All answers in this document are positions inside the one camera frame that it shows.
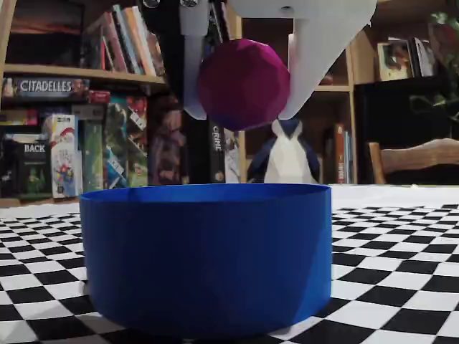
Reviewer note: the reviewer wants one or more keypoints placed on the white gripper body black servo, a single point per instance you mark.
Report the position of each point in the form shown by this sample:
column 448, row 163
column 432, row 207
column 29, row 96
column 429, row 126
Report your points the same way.
column 315, row 25

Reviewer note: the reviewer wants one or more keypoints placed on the blue round box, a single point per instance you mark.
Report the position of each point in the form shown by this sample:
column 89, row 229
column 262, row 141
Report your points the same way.
column 204, row 251

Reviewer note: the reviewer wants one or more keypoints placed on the purple brown game box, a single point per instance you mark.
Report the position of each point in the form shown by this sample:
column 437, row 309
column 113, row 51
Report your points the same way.
column 166, row 143

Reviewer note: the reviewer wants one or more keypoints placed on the wooden cabinet hutch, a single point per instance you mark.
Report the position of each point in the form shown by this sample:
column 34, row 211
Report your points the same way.
column 364, row 61

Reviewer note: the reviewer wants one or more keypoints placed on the white illustrated game box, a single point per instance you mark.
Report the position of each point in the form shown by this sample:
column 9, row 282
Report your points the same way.
column 235, row 157

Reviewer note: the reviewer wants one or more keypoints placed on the red spine book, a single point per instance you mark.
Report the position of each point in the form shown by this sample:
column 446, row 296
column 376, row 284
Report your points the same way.
column 339, row 154

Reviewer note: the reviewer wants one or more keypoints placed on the white blue penguin figure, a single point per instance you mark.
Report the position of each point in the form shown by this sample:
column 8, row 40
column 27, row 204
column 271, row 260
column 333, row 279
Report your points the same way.
column 287, row 157

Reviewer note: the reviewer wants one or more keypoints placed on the green trailing houseplant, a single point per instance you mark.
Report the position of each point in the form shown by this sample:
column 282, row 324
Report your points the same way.
column 448, row 43

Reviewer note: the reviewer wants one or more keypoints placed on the blue green game box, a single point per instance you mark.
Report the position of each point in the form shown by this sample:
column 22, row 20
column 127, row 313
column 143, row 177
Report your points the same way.
column 116, row 143

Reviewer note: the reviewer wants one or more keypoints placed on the small red game box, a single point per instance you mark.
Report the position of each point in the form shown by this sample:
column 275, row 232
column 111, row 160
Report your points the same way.
column 99, row 96

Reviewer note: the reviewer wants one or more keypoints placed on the pink faceted ball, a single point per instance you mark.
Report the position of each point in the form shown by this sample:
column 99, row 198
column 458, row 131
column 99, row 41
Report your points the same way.
column 244, row 82

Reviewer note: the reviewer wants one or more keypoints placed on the white grey picture box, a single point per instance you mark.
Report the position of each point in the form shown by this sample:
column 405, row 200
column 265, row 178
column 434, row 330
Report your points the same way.
column 425, row 57

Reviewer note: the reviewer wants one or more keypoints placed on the wooden chair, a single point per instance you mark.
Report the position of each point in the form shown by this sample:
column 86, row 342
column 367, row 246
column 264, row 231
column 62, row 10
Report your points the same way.
column 412, row 161

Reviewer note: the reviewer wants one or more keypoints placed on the dark sunset game box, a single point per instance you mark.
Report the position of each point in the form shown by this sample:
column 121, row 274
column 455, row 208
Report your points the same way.
column 43, row 28

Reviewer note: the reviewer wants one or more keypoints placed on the Citadelles game box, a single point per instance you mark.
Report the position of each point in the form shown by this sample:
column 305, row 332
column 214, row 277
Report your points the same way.
column 46, row 86

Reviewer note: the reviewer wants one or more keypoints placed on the black cabinet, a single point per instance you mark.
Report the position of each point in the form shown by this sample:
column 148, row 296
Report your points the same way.
column 387, row 114

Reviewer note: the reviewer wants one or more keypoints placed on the wide white gripper finger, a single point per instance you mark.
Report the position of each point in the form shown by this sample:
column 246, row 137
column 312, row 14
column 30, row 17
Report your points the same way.
column 315, row 53

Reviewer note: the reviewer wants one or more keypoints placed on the white leaning book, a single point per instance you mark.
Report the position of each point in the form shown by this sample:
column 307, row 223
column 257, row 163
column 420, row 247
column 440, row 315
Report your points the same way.
column 122, row 36

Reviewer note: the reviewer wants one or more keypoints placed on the wooden bookshelf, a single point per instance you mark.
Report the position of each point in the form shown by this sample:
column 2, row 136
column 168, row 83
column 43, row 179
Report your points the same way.
column 71, row 71

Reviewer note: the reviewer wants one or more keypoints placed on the black white checkered cloth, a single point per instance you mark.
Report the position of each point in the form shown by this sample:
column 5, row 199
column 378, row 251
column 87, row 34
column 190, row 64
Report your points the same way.
column 394, row 286

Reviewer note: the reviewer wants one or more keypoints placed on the red green game box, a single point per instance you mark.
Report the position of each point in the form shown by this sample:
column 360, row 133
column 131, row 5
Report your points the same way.
column 137, row 143

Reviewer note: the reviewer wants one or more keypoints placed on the orange leaning book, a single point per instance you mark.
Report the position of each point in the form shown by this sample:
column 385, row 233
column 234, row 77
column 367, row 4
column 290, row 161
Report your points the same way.
column 138, row 39

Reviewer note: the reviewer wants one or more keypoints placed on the white red game box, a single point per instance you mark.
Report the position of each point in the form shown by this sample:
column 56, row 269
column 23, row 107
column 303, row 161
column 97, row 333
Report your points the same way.
column 64, row 157

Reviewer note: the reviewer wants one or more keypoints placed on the cream picture box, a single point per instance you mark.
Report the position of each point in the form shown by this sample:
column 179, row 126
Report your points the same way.
column 394, row 61

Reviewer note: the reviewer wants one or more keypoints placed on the thin white gripper finger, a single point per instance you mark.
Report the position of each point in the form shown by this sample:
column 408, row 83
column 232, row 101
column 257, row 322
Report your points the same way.
column 191, row 71

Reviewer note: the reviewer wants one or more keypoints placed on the black Back game box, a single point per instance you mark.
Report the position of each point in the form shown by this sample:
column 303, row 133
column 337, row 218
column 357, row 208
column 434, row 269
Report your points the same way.
column 34, row 168

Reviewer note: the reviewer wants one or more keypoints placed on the black Crime game box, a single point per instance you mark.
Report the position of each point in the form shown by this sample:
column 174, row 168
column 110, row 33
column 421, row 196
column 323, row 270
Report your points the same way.
column 216, row 150

